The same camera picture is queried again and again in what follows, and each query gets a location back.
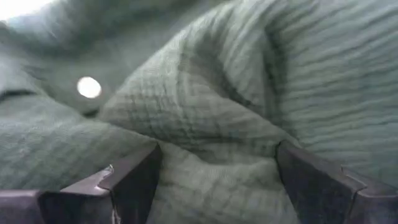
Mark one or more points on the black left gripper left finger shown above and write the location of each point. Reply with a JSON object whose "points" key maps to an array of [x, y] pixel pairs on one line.
{"points": [[133, 186]]}

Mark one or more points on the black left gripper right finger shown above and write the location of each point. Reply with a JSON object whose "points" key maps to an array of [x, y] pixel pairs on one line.
{"points": [[317, 193]]}

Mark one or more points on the dark green crinkle shirt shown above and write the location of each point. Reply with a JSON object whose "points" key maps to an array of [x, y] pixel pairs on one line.
{"points": [[199, 93]]}

